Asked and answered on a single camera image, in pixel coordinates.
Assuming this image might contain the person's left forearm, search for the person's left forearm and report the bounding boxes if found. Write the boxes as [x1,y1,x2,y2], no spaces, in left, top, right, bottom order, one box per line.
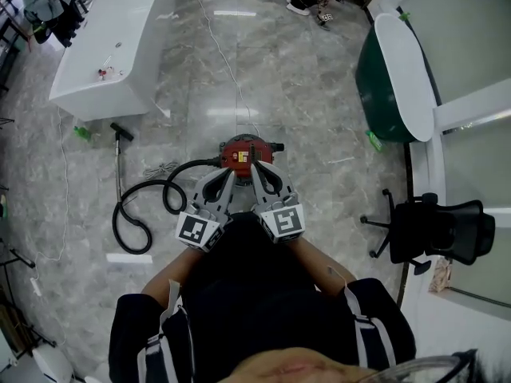
[141,239,208,306]

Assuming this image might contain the person's right striped shoulder strap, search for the person's right striped shoulder strap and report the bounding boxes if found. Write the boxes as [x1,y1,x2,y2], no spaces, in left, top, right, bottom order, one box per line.
[327,265,396,370]

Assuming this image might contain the person's face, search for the person's face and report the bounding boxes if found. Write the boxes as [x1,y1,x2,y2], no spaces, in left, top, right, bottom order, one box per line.
[231,347,376,383]

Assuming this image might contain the black office chair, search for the black office chair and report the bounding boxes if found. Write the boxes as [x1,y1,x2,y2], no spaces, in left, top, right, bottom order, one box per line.
[359,188,496,275]

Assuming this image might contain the person's right forearm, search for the person's right forearm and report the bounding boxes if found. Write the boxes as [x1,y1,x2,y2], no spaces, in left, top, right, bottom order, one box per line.
[285,237,358,294]

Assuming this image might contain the black tripod stand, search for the black tripod stand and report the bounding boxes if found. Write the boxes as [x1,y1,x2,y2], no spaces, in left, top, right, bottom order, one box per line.
[0,247,37,269]

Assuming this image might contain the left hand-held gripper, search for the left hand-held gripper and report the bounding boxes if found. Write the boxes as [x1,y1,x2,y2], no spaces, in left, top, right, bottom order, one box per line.
[175,168,236,254]

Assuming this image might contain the black chair with grey jacket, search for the black chair with grey jacket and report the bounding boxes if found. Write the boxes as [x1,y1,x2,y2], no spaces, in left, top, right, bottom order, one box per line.
[22,0,93,49]

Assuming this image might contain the person's left striped shoulder strap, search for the person's left striped shoulder strap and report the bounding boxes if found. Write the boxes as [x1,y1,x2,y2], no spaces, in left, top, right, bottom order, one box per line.
[137,279,196,383]

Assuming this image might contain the thin grey metal rod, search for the thin grey metal rod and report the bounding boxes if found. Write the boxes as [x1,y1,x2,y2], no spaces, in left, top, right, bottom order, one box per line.
[110,122,135,205]

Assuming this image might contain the white power cord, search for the white power cord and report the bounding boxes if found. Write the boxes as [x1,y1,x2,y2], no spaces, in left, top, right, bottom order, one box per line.
[193,0,264,135]

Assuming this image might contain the person's black clothing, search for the person's black clothing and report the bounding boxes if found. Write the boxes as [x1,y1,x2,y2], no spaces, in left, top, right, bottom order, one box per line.
[108,213,417,383]

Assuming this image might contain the person's clear glasses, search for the person's clear glasses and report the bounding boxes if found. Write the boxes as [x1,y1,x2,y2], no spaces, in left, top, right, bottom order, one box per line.
[381,348,480,383]

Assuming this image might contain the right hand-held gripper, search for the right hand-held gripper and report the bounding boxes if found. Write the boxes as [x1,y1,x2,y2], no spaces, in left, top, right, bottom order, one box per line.
[251,162,307,246]

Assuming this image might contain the red vacuum cleaner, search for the red vacuum cleaner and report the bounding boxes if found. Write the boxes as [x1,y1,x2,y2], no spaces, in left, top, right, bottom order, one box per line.
[217,132,285,187]

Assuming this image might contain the white bathtub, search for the white bathtub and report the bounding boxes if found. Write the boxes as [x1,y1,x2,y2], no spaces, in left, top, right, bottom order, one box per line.
[48,0,168,123]

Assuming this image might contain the beige crumpled bag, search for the beige crumpled bag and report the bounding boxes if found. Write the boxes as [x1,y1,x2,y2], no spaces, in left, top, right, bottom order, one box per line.
[429,255,454,294]

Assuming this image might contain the green bathtub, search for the green bathtub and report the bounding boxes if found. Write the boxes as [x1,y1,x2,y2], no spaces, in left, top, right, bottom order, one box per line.
[355,13,442,143]

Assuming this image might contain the grey coiled cord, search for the grey coiled cord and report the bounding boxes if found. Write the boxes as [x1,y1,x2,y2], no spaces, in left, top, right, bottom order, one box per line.
[142,161,181,180]

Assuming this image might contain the person's striped shoulder strap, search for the person's striped shoulder strap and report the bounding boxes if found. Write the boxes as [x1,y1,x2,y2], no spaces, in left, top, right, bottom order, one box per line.
[327,265,396,370]
[137,279,196,383]

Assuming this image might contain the black vacuum hose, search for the black vacuum hose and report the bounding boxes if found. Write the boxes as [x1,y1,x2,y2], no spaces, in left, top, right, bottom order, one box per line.
[112,158,224,255]

